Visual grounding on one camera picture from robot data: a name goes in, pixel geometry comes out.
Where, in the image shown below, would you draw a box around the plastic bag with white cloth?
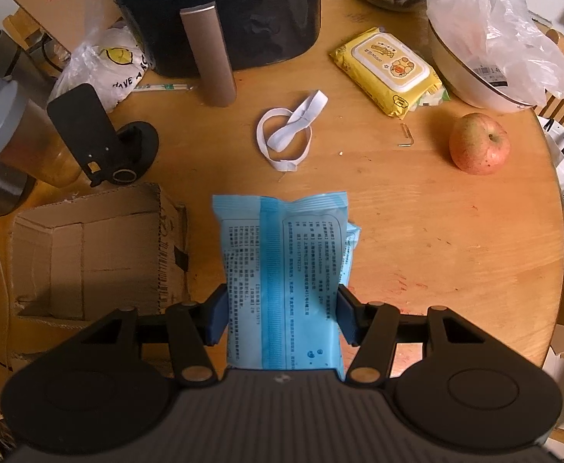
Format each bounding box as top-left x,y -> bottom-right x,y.
51,26 -> 155,114

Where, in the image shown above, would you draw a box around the yellow wet wipes pack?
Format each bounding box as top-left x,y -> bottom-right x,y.
329,26 -> 451,119

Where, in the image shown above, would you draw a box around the wrapped chopsticks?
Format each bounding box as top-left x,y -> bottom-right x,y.
132,83 -> 198,91

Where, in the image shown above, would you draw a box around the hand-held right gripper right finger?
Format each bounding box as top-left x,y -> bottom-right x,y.
336,284 -> 492,387

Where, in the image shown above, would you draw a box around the cardboard box with black tape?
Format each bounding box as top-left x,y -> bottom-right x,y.
5,316 -> 177,379

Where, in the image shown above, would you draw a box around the white bowl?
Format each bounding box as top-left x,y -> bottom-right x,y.
426,24 -> 552,114

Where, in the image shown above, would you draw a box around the wooden desktop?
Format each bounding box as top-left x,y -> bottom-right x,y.
0,0 -> 564,396

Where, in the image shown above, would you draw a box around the blue tissue packet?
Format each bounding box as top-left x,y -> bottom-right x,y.
343,222 -> 362,283
212,192 -> 355,382

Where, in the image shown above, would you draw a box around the clear plastic bag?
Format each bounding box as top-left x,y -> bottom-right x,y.
424,0 -> 564,107

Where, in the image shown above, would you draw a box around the clear tumbler with grey lid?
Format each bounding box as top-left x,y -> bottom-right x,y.
0,76 -> 82,189

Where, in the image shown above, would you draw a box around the black air fryer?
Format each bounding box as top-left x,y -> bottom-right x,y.
96,0 -> 322,107

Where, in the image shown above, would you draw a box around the black phone stand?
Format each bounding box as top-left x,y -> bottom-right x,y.
47,83 -> 160,188

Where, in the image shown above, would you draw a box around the red apple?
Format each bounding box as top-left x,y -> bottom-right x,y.
448,112 -> 511,175

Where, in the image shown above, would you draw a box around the white elastic band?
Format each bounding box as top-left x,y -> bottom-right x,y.
255,90 -> 329,172

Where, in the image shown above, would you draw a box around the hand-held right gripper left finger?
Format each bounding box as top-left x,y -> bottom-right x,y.
77,286 -> 229,387

